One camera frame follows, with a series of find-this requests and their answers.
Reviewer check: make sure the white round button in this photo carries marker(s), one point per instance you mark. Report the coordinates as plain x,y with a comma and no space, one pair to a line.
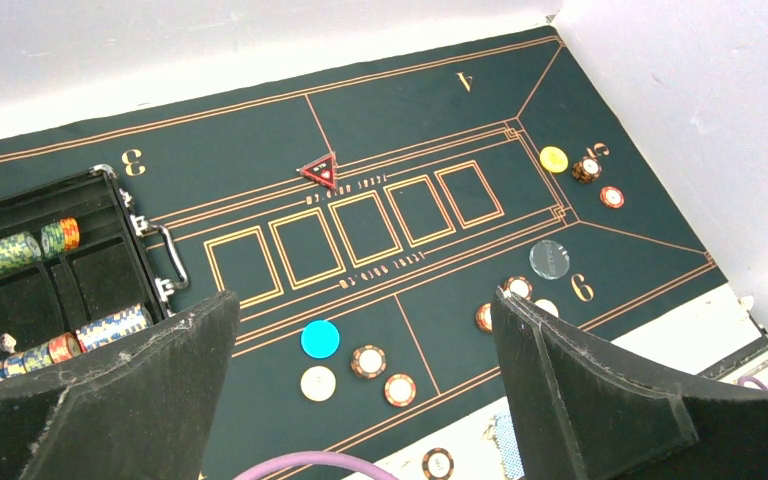
549,259

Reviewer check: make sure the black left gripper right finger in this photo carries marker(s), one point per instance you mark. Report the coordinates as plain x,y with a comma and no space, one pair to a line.
583,408

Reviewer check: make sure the yellow chip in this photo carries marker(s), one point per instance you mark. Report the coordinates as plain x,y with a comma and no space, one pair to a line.
318,383
547,306

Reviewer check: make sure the blue playing card deck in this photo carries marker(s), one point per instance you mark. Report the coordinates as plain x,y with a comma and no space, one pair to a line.
506,443

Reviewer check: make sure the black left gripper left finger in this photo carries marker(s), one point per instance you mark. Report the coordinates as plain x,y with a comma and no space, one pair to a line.
139,408

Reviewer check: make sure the green chips in case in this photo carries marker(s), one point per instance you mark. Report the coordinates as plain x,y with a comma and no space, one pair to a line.
24,249

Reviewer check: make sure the blue round button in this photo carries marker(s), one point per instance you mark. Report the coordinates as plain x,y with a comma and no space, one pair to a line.
320,339

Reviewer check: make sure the brown poker chip stack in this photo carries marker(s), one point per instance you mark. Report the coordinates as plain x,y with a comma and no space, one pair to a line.
437,464

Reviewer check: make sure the black poker chip case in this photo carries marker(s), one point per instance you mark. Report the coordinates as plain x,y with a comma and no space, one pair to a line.
123,259

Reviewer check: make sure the yellow round button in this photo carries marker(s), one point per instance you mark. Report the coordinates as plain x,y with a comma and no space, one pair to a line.
553,159

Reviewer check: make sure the green poker table mat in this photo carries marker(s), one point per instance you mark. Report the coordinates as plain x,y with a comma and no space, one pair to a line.
440,197

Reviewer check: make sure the mixed chips row in case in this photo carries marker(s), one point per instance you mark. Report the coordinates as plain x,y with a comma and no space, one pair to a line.
69,345

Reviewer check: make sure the red triangular dealer button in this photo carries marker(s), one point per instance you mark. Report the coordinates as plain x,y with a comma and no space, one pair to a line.
322,171

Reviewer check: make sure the red chip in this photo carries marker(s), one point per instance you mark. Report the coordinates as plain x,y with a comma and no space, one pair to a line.
612,197
400,390

